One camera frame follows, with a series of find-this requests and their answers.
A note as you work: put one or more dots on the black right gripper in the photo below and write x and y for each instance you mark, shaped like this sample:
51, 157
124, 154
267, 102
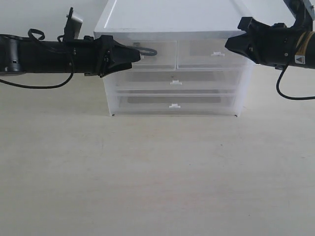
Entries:
264, 44

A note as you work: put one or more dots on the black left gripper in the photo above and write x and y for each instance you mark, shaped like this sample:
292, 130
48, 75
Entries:
95, 57

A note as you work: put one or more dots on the gold keychain with black strap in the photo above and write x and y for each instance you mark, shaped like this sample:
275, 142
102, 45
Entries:
144, 51

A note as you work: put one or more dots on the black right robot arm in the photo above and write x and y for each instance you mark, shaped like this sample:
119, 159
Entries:
303, 54

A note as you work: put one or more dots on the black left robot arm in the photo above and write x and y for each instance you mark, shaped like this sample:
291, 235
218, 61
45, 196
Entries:
21, 55

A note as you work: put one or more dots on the white plastic drawer cabinet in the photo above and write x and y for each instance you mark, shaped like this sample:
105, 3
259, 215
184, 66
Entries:
174, 20

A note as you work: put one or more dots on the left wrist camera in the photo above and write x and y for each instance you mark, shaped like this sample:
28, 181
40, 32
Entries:
73, 25

